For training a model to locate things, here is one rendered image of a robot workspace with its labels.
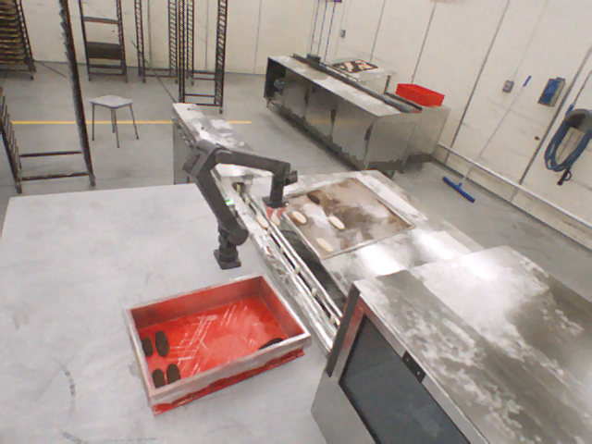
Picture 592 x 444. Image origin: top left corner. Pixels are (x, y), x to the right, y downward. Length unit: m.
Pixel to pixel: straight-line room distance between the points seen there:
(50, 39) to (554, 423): 8.29
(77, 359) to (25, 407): 0.16
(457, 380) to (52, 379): 1.01
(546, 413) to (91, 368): 1.07
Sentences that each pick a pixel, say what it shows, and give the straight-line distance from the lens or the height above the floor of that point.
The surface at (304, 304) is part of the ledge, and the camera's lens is 1.34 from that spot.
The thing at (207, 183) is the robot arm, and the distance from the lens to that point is 1.25.
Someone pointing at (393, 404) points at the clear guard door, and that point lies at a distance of 0.79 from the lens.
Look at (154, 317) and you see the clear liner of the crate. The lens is 1.27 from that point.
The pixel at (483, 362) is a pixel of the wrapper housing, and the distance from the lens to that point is 0.75.
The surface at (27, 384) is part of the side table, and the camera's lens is 1.26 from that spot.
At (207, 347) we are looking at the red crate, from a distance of 1.23.
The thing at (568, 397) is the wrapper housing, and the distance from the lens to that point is 0.80.
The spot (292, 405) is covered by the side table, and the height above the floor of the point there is 0.82.
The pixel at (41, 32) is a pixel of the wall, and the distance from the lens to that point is 8.35.
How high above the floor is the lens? 1.79
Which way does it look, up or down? 33 degrees down
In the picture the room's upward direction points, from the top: 11 degrees clockwise
